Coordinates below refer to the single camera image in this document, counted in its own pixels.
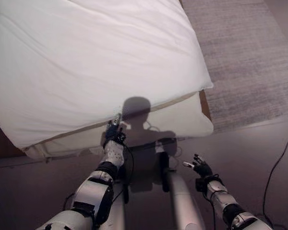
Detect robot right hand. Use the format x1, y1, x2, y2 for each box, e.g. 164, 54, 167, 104
182, 153, 214, 178

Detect black floor cable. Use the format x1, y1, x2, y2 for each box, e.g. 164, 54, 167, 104
262, 125, 288, 218

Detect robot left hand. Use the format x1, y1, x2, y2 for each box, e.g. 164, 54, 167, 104
104, 113, 126, 145

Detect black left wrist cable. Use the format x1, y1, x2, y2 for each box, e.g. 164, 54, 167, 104
120, 140, 135, 192

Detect brown wooden bed frame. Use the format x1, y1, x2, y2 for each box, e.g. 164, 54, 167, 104
0, 90, 213, 160

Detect cream mattress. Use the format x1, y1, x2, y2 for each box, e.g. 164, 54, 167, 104
23, 92, 215, 161

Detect grey woven rug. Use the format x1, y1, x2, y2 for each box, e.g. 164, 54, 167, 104
181, 0, 288, 134

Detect white duvet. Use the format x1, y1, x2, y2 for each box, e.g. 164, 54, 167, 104
0, 0, 215, 150

